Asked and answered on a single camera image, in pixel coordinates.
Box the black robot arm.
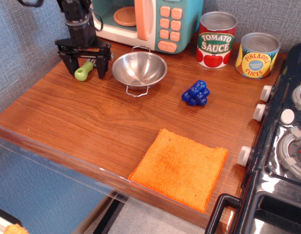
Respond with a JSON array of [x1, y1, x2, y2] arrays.
[[55, 0, 113, 79]]

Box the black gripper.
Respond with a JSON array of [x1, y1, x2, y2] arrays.
[[55, 21, 113, 79]]

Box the blue toy grapes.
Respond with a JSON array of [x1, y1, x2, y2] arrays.
[[181, 80, 210, 106]]

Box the tomato sauce can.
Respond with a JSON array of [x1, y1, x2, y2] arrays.
[[196, 11, 238, 69]]

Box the black braided cable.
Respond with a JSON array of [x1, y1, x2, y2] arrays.
[[16, 0, 45, 7]]

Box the pineapple slices can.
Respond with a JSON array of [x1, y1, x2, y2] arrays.
[[235, 32, 281, 79]]

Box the green handled grey spatula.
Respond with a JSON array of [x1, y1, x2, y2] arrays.
[[74, 58, 96, 81]]

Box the black toy stove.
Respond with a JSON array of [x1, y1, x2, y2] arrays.
[[205, 43, 301, 234]]

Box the orange towel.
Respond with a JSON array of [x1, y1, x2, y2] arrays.
[[128, 129, 229, 213]]

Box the teal toy microwave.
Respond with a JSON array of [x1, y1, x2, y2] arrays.
[[92, 0, 203, 54]]

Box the small steel bowl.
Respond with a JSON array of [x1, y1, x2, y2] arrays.
[[112, 45, 168, 98]]

